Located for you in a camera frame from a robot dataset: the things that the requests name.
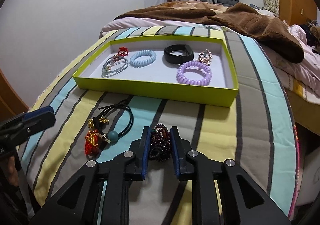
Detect black cord red charm tie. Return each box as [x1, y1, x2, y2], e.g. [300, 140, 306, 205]
[84, 99, 135, 159]

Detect dark bead bracelet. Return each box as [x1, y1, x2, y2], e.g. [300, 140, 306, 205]
[149, 123, 173, 162]

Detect grey elastic hair ties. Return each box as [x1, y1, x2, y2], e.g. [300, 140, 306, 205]
[101, 54, 130, 79]

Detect red knot ornament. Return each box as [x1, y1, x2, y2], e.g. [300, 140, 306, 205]
[118, 47, 129, 57]

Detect light blue spiral hair tie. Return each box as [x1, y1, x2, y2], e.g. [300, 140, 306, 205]
[129, 49, 157, 69]

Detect purple spiral hair tie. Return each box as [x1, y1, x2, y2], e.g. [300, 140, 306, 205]
[176, 60, 213, 87]

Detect rose gold hair clip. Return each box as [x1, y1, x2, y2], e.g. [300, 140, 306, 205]
[196, 49, 213, 66]

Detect black wristband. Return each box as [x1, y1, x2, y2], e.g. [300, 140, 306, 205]
[164, 44, 194, 65]

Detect person's hand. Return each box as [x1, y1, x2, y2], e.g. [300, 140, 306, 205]
[1, 156, 19, 187]

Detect striped bed cover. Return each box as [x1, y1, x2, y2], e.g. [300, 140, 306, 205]
[18, 32, 296, 214]

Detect green shallow cardboard tray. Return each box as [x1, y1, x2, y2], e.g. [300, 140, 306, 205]
[73, 35, 239, 107]

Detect brown fleece blanket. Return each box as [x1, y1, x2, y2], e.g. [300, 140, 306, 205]
[116, 1, 304, 63]

